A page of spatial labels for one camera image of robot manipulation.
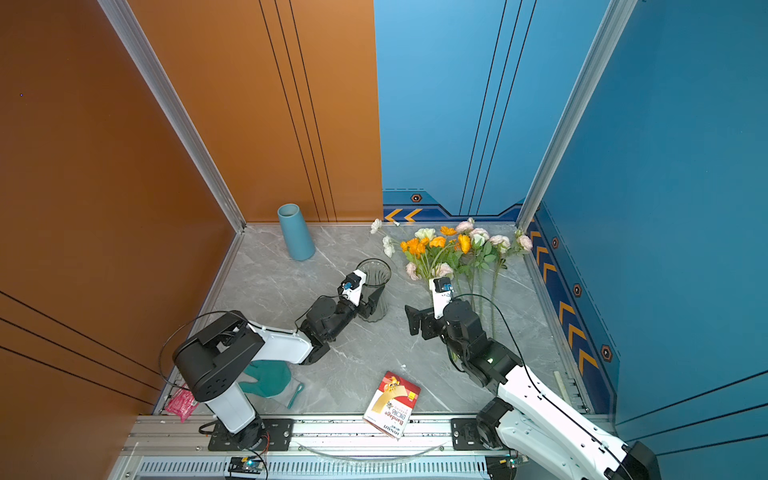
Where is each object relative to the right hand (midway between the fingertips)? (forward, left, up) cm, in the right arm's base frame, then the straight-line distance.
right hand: (419, 304), depth 76 cm
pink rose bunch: (+29, -24, -14) cm, 40 cm away
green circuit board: (-32, +43, -20) cm, 57 cm away
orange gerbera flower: (+26, -1, -7) cm, 27 cm away
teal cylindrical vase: (+30, +40, -10) cm, 51 cm away
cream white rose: (+38, -5, -14) cm, 41 cm away
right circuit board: (-32, -19, -21) cm, 43 cm away
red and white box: (-20, +7, -15) cm, 26 cm away
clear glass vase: (+10, +11, 0) cm, 15 cm away
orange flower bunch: (+32, -7, -15) cm, 36 cm away
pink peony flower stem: (+22, -9, -15) cm, 28 cm away
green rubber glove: (-12, +41, -18) cm, 46 cm away
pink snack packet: (-19, +62, -17) cm, 67 cm away
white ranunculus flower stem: (+34, +9, -14) cm, 38 cm away
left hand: (+9, +12, -1) cm, 15 cm away
